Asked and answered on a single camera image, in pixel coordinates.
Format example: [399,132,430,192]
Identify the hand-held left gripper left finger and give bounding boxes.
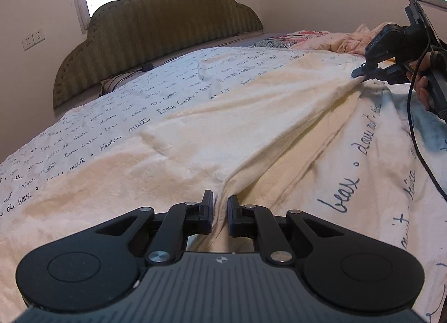
[94,190,214,266]

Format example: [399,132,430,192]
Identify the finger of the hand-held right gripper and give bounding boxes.
[352,62,408,85]

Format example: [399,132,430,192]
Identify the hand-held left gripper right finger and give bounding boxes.
[228,195,347,265]

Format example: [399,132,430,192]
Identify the cream towel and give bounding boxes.
[0,49,392,323]

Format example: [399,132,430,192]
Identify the person's right forearm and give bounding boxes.
[429,41,447,76]

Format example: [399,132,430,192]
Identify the person's right hand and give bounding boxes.
[405,51,435,111]

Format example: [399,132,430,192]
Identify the pink crumpled blanket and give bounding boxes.
[332,22,397,57]

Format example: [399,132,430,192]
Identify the white script-printed bedspread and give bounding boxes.
[0,45,447,323]

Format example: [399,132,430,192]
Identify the striped pillow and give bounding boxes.
[99,70,142,97]

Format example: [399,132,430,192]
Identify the olive padded headboard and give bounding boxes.
[52,0,264,110]

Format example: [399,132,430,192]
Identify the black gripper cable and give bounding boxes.
[407,43,447,202]

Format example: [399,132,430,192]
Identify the white wall socket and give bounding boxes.
[22,29,46,51]

